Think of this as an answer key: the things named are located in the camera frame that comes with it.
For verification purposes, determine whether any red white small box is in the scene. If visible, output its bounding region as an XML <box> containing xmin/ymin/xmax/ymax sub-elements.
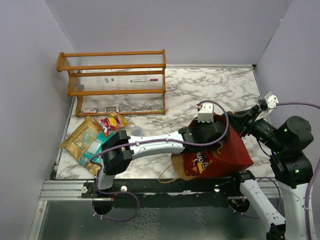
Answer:
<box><xmin>83</xmin><ymin>107</ymin><xmax>97</xmax><ymax>114</ymax></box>

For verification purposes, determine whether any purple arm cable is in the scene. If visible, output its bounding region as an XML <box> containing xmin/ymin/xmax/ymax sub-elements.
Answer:
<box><xmin>274</xmin><ymin>101</ymin><xmax>320</xmax><ymax>240</ymax></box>
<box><xmin>89</xmin><ymin>99</ymin><xmax>230</xmax><ymax>193</ymax></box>

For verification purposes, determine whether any small clear plastic jar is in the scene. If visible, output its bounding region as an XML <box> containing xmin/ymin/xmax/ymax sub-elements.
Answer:
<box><xmin>130</xmin><ymin>126</ymin><xmax>143</xmax><ymax>137</ymax></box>

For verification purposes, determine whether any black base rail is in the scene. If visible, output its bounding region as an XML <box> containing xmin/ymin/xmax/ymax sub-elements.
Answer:
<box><xmin>81</xmin><ymin>177</ymin><xmax>242</xmax><ymax>209</ymax></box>

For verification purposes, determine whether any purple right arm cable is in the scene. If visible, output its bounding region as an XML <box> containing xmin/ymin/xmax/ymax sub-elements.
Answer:
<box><xmin>274</xmin><ymin>101</ymin><xmax>320</xmax><ymax>240</ymax></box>

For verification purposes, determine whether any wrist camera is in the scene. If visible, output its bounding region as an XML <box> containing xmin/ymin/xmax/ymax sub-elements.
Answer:
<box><xmin>196</xmin><ymin>103</ymin><xmax>214</xmax><ymax>123</ymax></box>
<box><xmin>257</xmin><ymin>91</ymin><xmax>279</xmax><ymax>111</ymax></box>

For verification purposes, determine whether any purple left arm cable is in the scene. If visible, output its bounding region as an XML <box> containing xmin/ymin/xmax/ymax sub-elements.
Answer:
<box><xmin>89</xmin><ymin>99</ymin><xmax>230</xmax><ymax>193</ymax></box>

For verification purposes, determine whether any red snack bag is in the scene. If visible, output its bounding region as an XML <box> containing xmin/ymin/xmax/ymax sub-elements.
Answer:
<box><xmin>182</xmin><ymin>150</ymin><xmax>226</xmax><ymax>179</ymax></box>

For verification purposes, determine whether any colourful candy packet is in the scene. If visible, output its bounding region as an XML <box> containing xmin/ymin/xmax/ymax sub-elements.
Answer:
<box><xmin>94</xmin><ymin>111</ymin><xmax>130</xmax><ymax>137</ymax></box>

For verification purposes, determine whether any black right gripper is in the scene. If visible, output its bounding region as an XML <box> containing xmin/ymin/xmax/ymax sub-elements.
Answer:
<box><xmin>223</xmin><ymin>103</ymin><xmax>286</xmax><ymax>152</ymax></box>

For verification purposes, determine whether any wooden three-tier shelf rack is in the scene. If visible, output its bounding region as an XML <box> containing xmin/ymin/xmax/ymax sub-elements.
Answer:
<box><xmin>55</xmin><ymin>49</ymin><xmax>167</xmax><ymax>117</ymax></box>

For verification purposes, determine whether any white pink marker pen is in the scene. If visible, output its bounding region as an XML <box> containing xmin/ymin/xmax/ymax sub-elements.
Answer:
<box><xmin>130</xmin><ymin>78</ymin><xmax>159</xmax><ymax>83</ymax></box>

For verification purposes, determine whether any red paper bag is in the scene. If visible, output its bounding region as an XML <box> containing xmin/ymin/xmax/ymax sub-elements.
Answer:
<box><xmin>171</xmin><ymin>126</ymin><xmax>253</xmax><ymax>181</ymax></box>

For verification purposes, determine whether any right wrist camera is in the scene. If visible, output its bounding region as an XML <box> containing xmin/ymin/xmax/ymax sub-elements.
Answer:
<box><xmin>257</xmin><ymin>91</ymin><xmax>279</xmax><ymax>111</ymax></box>

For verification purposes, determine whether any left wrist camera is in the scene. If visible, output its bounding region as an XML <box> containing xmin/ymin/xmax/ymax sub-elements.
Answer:
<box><xmin>196</xmin><ymin>103</ymin><xmax>214</xmax><ymax>123</ymax></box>

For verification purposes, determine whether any teal snack packet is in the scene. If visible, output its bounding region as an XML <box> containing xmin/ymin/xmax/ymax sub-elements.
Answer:
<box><xmin>77</xmin><ymin>132</ymin><xmax>114</xmax><ymax>172</ymax></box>

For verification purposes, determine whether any gold chips bag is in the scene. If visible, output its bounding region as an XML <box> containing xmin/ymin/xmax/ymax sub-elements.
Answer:
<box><xmin>59</xmin><ymin>116</ymin><xmax>101</xmax><ymax>176</ymax></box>

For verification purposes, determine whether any small grey clip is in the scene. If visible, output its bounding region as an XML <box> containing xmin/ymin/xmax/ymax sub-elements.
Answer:
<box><xmin>73</xmin><ymin>83</ymin><xmax>85</xmax><ymax>89</ymax></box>

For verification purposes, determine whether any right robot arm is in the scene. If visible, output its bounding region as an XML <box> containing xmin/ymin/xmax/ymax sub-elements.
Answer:
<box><xmin>227</xmin><ymin>105</ymin><xmax>318</xmax><ymax>240</ymax></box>

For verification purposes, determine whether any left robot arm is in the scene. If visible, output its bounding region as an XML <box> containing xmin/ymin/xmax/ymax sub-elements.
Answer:
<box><xmin>93</xmin><ymin>121</ymin><xmax>229</xmax><ymax>198</ymax></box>

